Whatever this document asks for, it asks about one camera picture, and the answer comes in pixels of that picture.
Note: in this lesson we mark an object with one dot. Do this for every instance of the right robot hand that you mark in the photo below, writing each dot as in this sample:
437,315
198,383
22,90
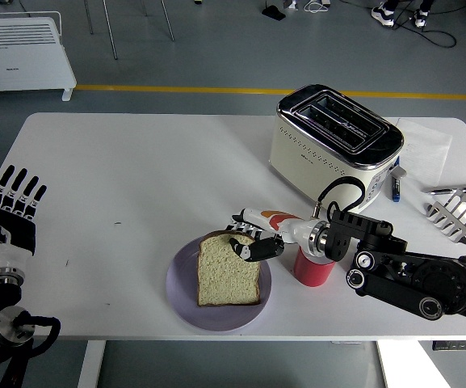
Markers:
285,228

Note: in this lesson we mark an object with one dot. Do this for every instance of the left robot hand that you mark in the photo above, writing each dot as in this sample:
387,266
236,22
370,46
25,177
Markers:
10,230

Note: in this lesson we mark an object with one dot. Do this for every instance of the bread slice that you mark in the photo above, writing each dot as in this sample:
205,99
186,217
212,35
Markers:
226,279

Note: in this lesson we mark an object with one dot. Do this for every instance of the purple plastic plate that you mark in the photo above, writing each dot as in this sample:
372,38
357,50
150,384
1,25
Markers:
184,307

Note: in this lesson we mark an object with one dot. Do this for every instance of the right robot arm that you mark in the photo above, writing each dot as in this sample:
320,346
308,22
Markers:
418,279

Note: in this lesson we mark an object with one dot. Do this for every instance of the red enamel mug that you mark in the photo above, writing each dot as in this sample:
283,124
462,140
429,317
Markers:
313,272

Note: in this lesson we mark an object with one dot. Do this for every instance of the cream chrome toaster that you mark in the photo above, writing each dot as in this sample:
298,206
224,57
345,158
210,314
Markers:
317,169

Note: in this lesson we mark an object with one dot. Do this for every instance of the blue marker pen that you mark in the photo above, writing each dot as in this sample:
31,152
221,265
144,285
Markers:
395,190

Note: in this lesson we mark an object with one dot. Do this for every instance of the white table leg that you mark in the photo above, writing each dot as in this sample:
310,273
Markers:
91,363

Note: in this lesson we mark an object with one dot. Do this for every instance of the white paper sheet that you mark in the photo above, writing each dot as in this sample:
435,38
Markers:
426,149

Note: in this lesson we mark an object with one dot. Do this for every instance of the white panel heater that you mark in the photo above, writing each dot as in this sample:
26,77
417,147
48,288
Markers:
22,64

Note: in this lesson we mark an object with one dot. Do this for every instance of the black silver pen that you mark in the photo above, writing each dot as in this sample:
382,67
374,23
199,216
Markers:
450,189

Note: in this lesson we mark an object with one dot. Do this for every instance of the metal toast rack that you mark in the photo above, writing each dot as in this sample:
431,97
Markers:
458,220

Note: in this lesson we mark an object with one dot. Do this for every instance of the black table control panel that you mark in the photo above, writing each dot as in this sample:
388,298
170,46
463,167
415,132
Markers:
458,345

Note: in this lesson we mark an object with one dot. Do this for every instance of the black floor pedal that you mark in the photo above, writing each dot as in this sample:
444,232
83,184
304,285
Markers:
274,13

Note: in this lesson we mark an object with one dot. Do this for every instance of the metal chair leg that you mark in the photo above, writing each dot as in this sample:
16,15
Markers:
110,28
168,20
88,16

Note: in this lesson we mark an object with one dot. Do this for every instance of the person's white black shoe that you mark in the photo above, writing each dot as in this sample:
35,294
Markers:
381,16
420,18

